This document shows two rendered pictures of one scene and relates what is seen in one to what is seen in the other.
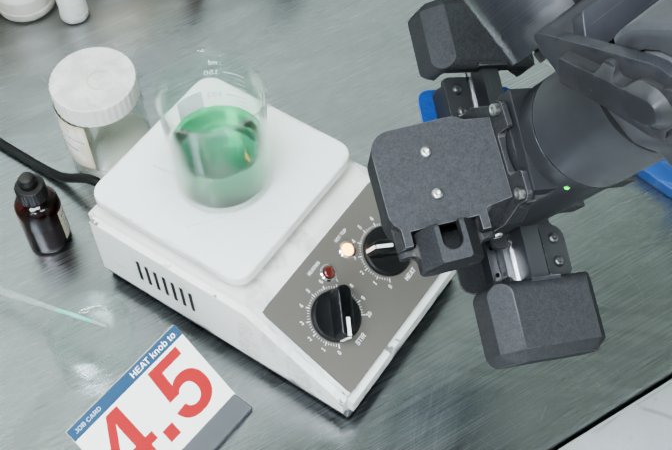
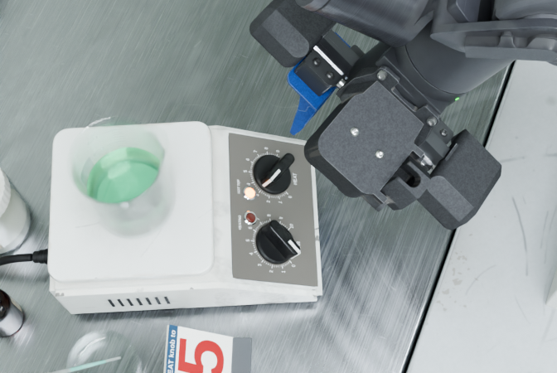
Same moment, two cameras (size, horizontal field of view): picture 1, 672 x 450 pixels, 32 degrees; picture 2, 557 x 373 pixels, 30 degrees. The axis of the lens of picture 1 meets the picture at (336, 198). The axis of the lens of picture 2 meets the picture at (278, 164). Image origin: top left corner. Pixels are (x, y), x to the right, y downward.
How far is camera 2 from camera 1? 24 cm
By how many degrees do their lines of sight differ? 21
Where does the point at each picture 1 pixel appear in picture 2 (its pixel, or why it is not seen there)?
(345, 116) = (144, 84)
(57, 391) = not seen: outside the picture
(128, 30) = not seen: outside the picture
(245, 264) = (204, 255)
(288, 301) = (242, 257)
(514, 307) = (450, 186)
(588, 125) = (472, 61)
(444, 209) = (389, 162)
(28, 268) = (10, 352)
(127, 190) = (75, 258)
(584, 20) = (460, 8)
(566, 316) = (477, 168)
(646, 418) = not seen: hidden behind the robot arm
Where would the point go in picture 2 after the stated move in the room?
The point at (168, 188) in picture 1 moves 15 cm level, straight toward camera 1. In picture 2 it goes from (104, 236) to (268, 360)
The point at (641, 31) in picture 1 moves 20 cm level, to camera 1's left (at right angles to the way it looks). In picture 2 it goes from (522, 7) to (198, 263)
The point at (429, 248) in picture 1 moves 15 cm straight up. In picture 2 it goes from (399, 194) to (423, 77)
